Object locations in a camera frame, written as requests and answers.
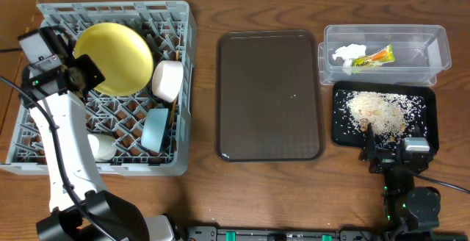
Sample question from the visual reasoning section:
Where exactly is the yellow round plate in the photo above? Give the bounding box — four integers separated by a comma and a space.
74, 23, 153, 96

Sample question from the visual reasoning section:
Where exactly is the white cup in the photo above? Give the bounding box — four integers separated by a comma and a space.
87, 134, 117, 162

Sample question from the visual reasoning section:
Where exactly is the pink white bowl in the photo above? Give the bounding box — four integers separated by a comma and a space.
151, 60, 184, 102

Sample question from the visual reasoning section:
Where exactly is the light blue bowl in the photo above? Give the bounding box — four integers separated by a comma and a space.
141, 108, 169, 152

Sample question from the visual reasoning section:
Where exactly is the green orange snack wrapper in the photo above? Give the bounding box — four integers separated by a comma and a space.
351, 44, 395, 67

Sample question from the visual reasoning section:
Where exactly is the white tissue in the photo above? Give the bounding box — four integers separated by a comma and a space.
332, 43, 366, 75

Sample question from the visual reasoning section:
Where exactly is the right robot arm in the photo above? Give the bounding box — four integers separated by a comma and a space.
359, 124, 441, 240

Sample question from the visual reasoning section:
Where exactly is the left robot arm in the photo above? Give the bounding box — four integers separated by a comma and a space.
18, 26, 185, 240

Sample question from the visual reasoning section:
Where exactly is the black waste tray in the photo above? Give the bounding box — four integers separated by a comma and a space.
332, 81, 439, 151

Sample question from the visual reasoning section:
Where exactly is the spilled rice food waste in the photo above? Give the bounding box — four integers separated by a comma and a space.
347, 92, 412, 150

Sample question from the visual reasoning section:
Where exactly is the clear plastic bin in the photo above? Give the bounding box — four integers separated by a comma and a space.
318, 24, 452, 87

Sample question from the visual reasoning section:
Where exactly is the grey plastic dish rack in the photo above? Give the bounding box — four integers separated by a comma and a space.
0, 0, 198, 177

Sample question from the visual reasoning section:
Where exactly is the dark brown serving tray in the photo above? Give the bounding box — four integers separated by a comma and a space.
214, 29, 325, 162

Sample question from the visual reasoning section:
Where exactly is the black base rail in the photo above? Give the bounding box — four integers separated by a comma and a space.
187, 225, 469, 241

